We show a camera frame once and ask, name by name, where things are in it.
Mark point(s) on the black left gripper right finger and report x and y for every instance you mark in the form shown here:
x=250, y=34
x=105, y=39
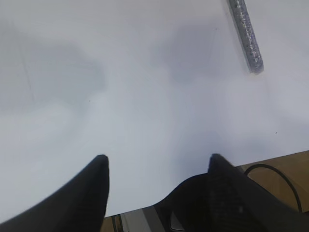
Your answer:
x=238, y=204

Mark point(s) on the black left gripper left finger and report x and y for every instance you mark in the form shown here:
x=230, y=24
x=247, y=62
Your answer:
x=78, y=206

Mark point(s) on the silver glitter pen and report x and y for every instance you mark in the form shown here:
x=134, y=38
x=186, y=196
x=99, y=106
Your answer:
x=246, y=34

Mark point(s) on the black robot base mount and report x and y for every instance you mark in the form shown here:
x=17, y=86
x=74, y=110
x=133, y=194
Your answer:
x=189, y=202

